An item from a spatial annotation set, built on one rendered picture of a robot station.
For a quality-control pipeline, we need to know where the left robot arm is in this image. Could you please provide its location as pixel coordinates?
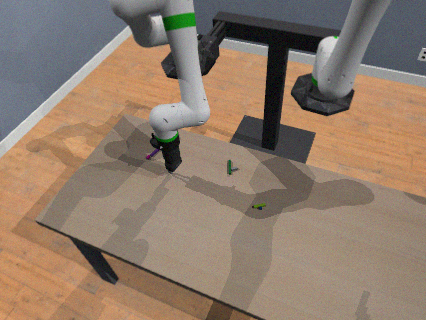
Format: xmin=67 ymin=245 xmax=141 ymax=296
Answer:
xmin=306 ymin=0 xmax=392 ymax=102

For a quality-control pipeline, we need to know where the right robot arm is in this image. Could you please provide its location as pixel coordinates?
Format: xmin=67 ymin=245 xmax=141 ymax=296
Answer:
xmin=109 ymin=0 xmax=210 ymax=143

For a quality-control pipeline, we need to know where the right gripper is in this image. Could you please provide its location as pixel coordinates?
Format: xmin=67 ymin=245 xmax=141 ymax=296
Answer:
xmin=150 ymin=133 xmax=182 ymax=174

